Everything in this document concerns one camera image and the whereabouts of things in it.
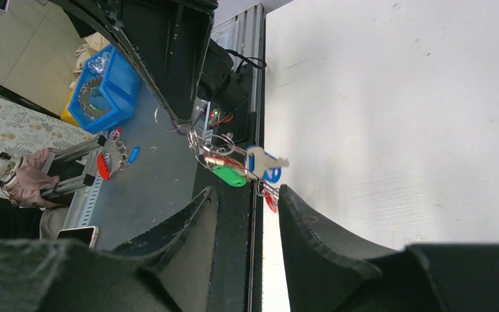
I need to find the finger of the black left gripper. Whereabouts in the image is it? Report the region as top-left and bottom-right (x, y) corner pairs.
(55, 0), (215, 122)

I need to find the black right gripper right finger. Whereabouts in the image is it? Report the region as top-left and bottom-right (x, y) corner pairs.
(278, 185), (395, 311)

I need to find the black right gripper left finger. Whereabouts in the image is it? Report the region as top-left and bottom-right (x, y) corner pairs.
(111, 187), (215, 271)

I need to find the green key tag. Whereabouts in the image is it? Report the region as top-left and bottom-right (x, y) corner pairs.
(212, 166), (247, 187)

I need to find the blue plastic bin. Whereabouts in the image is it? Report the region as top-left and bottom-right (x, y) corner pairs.
(68, 44), (141, 134)

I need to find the red key tag on plate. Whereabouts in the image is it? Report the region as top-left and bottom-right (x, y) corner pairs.
(263, 192), (277, 213)

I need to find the smartphone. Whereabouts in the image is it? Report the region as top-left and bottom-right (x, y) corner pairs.
(57, 226), (99, 248)

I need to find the blue key tag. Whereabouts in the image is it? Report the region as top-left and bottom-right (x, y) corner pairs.
(245, 146), (290, 183)

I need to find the yellow plastic bin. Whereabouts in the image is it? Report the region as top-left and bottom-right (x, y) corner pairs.
(60, 90), (80, 127)

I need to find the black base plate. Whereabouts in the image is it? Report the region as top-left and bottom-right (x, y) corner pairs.
(189, 112), (266, 312)

